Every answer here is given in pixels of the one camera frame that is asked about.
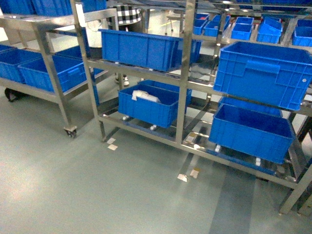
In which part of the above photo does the blue crate lower left shelf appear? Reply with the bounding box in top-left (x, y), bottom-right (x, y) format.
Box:
top-left (118, 80), bottom-right (180, 128)

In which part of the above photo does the blue crate shelf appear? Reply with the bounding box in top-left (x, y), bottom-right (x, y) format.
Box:
top-left (213, 41), bottom-right (312, 111)
top-left (98, 28), bottom-right (203, 72)
top-left (209, 97), bottom-right (295, 164)
top-left (118, 80), bottom-right (180, 128)

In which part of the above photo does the blue crate upper left shelf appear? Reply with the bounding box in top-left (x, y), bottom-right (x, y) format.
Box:
top-left (98, 28), bottom-right (203, 72)

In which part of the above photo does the blue crate lower right shelf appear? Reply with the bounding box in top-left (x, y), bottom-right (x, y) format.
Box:
top-left (209, 97), bottom-right (295, 164)

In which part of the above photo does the blue crate upper right shelf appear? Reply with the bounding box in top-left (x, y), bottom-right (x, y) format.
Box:
top-left (213, 41), bottom-right (312, 111)

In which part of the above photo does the steel flow rack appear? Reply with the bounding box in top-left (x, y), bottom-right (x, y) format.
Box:
top-left (71, 0), bottom-right (312, 216)

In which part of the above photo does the blue crate on cart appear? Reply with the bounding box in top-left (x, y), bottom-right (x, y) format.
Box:
top-left (18, 55), bottom-right (105, 93)

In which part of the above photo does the steel cart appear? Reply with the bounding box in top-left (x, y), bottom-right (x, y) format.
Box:
top-left (0, 3), bottom-right (118, 138)

